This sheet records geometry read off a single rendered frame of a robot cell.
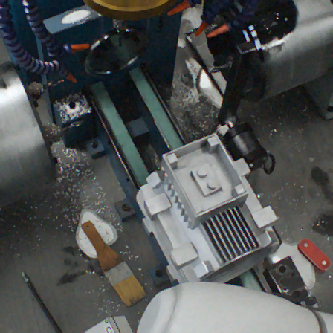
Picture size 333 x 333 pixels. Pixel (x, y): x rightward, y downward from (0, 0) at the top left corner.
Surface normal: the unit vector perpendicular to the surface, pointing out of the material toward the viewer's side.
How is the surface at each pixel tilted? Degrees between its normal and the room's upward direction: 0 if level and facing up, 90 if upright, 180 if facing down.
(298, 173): 0
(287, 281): 0
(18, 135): 36
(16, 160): 55
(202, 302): 25
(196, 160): 0
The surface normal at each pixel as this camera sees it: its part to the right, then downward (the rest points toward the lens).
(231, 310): 0.36, -0.64
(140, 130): 0.07, -0.42
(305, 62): 0.44, 0.62
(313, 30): 0.33, 0.20
